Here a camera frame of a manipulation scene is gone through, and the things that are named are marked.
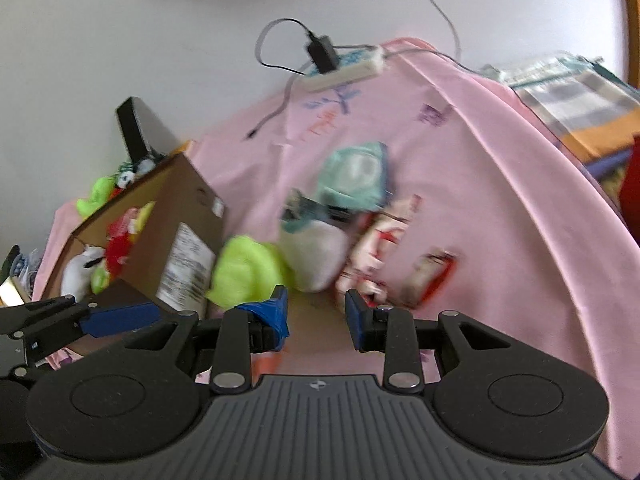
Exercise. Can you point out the white power strip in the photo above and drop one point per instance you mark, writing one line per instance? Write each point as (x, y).
(350, 67)

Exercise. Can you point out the small white plush toy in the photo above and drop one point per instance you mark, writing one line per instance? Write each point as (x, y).
(77, 272)

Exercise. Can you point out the red fabric toy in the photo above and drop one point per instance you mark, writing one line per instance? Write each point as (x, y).
(117, 193)

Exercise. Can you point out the brown cardboard box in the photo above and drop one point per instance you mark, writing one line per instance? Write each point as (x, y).
(190, 210)

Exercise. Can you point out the large red white packet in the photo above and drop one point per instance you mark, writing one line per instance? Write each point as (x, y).
(375, 245)

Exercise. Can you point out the small red white packet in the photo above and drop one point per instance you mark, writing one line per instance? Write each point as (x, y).
(430, 275)

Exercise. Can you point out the black charger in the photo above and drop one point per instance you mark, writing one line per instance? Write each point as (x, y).
(322, 55)

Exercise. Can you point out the lime green plush toy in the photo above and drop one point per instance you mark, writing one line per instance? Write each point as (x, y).
(247, 272)

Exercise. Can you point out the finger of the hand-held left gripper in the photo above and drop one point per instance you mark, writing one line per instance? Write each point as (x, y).
(120, 317)

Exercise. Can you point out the striped bedding in clear bag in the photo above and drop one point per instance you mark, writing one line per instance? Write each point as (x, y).
(575, 100)

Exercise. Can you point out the blue folded cloth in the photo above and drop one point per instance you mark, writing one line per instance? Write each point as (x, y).
(607, 165)

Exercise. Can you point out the yellow white carton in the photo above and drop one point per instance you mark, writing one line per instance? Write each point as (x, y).
(12, 292)

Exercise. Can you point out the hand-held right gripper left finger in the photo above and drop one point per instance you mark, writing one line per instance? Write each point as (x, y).
(272, 317)

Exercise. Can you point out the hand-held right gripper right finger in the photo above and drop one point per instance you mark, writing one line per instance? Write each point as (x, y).
(355, 320)

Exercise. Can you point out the black upright box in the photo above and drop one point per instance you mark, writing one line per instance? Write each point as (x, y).
(135, 127)

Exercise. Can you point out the pink printed bed sheet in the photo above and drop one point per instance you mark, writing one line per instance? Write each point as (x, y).
(500, 185)

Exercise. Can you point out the neon green plush toy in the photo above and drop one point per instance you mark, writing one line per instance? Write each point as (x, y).
(97, 195)

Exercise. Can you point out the wooden frame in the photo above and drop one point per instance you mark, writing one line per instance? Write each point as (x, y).
(632, 10)

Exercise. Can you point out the yellow book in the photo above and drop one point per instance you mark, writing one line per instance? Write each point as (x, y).
(182, 148)

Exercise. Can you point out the large white plush toy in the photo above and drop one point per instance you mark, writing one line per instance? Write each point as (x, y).
(312, 255)

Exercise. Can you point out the red box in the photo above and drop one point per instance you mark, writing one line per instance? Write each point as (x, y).
(631, 185)

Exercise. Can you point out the small panda toy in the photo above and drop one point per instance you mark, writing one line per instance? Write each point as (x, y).
(127, 177)

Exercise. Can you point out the red and yellow plush toy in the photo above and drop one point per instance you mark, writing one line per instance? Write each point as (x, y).
(122, 242)

